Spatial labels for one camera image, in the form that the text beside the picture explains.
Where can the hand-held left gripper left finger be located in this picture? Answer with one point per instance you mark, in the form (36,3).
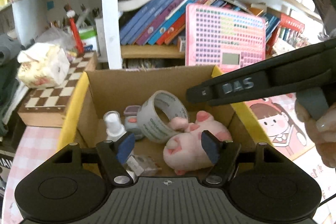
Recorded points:
(126,146)

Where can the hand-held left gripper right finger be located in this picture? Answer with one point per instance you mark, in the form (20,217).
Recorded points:
(210,146)

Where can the small purple grey toy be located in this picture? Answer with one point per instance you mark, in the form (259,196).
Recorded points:
(131,121)

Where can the white spray bottle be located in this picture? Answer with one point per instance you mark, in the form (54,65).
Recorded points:
(113,124)

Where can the pink plush pig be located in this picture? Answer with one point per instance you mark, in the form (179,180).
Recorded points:
(183,145)

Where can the clear tape roll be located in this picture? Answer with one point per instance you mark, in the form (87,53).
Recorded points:
(149,124)

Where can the yellow cardboard box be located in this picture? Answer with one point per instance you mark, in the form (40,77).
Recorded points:
(131,82)

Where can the person's right hand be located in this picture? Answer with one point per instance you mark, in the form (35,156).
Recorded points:
(325,140)

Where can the red book box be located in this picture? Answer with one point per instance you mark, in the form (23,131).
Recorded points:
(291,23)

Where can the pink learning tablet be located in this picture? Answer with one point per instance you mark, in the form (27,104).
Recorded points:
(223,35)

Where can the row of colourful books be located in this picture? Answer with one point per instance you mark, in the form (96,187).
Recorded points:
(147,24)

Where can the wooden chessboard box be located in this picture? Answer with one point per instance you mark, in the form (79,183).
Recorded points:
(52,98)

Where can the pink checked tablecloth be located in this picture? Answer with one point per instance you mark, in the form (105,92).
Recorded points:
(34,145)

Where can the white green pen cup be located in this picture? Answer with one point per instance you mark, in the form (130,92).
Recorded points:
(88,39)

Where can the floral tissue pack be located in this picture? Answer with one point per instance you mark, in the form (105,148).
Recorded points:
(44,66)

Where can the white shelf unit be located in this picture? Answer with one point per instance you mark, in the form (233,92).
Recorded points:
(110,16)

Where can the black folding chair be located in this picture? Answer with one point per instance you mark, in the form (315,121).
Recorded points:
(5,163)

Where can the red toy pen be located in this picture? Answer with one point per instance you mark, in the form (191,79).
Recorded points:
(74,32)

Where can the pile of clothes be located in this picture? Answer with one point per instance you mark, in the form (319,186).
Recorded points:
(8,77)

